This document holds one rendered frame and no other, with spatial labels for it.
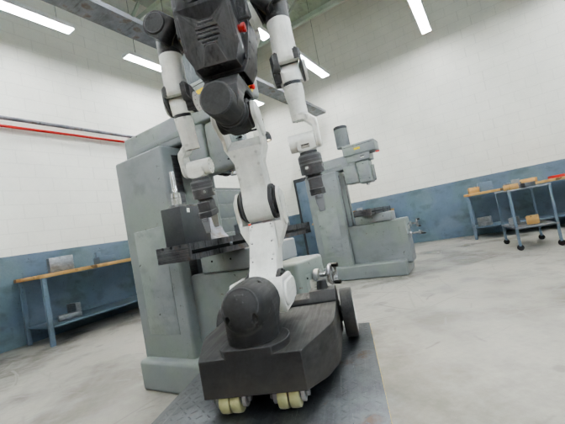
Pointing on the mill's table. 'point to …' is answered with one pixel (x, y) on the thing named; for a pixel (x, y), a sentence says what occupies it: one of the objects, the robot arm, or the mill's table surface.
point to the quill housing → (222, 163)
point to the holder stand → (183, 225)
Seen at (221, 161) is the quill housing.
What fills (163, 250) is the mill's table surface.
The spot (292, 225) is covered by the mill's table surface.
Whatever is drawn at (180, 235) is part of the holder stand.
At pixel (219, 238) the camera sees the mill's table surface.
